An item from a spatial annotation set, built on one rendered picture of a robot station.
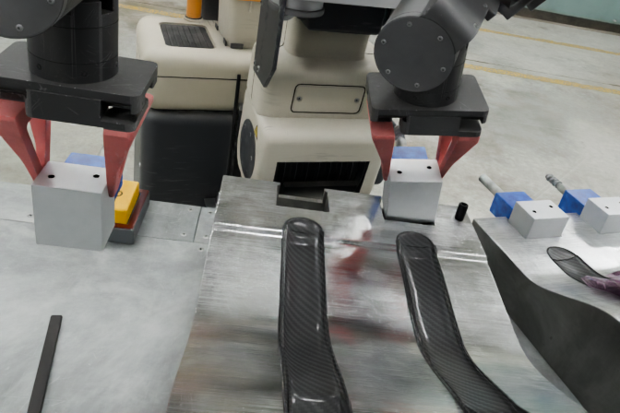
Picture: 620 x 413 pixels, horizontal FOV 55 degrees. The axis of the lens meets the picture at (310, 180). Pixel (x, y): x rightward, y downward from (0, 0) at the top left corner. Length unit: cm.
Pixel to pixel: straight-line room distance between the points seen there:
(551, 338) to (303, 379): 31
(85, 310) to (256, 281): 17
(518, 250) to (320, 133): 40
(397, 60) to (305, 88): 52
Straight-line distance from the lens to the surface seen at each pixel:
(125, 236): 66
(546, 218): 71
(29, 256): 66
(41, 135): 49
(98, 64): 42
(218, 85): 119
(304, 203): 62
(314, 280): 51
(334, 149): 97
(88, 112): 42
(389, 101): 52
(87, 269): 63
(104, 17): 41
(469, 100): 54
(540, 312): 65
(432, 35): 42
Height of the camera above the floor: 121
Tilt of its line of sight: 30 degrees down
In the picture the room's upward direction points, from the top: 11 degrees clockwise
